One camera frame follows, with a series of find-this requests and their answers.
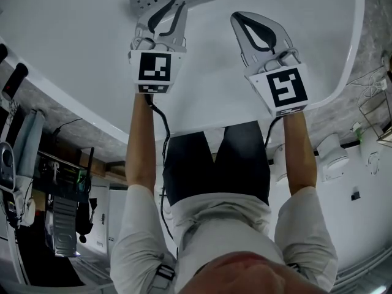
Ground grey round speaker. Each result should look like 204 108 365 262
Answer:
0 141 16 193

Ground person's face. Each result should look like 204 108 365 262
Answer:
186 251 331 294

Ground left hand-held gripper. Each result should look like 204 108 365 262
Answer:
127 0 189 95

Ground person's right forearm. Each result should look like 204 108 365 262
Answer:
281 110 318 197

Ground person's black trousers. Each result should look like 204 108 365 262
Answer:
162 121 271 206

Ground black computer tower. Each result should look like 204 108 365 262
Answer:
45 194 79 258

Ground person's left forearm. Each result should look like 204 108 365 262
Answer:
125 93 168 196

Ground black router with antennae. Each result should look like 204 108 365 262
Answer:
76 147 96 196

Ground green white bottle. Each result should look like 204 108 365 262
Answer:
352 122 366 141

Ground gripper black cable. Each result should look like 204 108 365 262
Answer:
146 92 182 257
263 116 283 153

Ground person's white shirt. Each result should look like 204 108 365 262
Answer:
109 184 339 294

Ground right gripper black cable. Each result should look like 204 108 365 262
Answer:
263 116 283 153

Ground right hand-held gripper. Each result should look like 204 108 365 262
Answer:
230 11 309 118

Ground white door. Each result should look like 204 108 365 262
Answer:
88 185 111 257

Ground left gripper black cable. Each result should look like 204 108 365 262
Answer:
146 92 182 257

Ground light blue cloth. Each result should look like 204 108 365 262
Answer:
13 108 47 227

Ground white bathtub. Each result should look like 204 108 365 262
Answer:
0 0 367 144

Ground wire basket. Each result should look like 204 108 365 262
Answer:
358 82 392 148

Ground black faucet knob red dot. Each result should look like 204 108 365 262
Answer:
2 62 29 99

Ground black cable with adapter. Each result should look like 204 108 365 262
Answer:
52 118 84 136

